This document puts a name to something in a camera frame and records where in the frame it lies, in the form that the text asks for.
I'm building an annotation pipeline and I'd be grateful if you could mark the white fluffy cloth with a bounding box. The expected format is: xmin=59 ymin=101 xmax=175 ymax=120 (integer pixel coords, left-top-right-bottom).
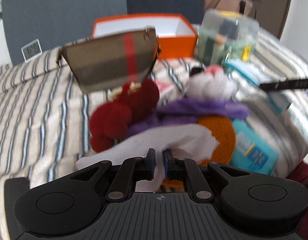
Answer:
xmin=76 ymin=124 xmax=219 ymax=192

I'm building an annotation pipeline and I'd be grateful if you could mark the red fluffy towel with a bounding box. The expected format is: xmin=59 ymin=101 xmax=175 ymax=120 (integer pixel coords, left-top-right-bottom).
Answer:
xmin=89 ymin=79 xmax=159 ymax=153

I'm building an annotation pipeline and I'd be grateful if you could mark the blue wet wipes pack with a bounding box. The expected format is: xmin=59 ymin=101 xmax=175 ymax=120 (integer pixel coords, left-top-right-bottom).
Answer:
xmin=230 ymin=120 xmax=279 ymax=175

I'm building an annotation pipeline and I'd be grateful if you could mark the white plush toy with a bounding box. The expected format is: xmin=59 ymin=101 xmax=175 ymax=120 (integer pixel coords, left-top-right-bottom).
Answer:
xmin=185 ymin=64 xmax=238 ymax=100

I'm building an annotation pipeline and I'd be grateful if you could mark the white face mask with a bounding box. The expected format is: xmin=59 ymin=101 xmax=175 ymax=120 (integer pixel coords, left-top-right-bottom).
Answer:
xmin=223 ymin=59 xmax=291 ymax=114

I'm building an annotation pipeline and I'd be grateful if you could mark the orange knitted item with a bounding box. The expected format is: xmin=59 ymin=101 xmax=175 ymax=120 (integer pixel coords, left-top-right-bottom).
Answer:
xmin=162 ymin=115 xmax=236 ymax=191

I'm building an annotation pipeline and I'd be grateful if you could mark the purple fluffy cloth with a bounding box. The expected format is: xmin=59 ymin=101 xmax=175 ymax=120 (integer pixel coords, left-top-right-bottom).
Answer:
xmin=126 ymin=98 xmax=250 ymax=138

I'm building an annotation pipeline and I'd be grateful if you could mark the pink tissue pack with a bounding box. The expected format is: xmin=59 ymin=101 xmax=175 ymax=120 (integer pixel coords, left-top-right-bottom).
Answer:
xmin=155 ymin=80 xmax=175 ymax=100

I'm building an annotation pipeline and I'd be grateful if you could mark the dark brown door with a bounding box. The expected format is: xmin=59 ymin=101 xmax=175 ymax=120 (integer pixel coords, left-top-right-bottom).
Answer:
xmin=250 ymin=0 xmax=291 ymax=38

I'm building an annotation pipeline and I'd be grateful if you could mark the clear plastic storage box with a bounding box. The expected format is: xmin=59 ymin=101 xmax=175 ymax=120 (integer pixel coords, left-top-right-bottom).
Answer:
xmin=197 ymin=9 xmax=259 ymax=66

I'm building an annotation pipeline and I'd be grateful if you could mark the striped bed sheet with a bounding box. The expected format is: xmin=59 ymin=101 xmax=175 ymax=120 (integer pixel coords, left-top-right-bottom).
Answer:
xmin=0 ymin=23 xmax=308 ymax=240

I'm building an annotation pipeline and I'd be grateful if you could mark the brown striped canvas pouch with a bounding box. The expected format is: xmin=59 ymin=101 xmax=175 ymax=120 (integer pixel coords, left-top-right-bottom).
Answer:
xmin=61 ymin=26 xmax=160 ymax=94

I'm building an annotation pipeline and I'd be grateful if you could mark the orange cardboard box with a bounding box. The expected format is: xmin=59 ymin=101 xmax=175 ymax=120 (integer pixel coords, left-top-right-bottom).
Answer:
xmin=91 ymin=13 xmax=198 ymax=60

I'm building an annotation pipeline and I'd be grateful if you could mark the white digital clock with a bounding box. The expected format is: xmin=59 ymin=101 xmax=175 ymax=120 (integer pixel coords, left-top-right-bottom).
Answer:
xmin=21 ymin=39 xmax=42 ymax=62

